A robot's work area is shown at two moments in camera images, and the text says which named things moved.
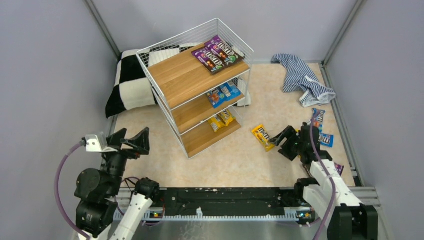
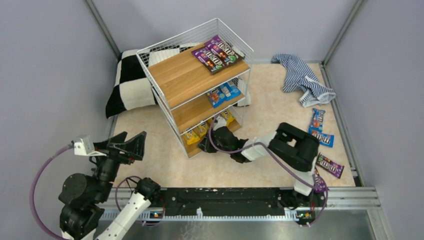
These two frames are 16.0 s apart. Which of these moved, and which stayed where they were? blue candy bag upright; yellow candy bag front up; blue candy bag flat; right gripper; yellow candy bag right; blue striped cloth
Moved: right gripper; yellow candy bag front up
Stayed: blue striped cloth; yellow candy bag right; blue candy bag flat; blue candy bag upright
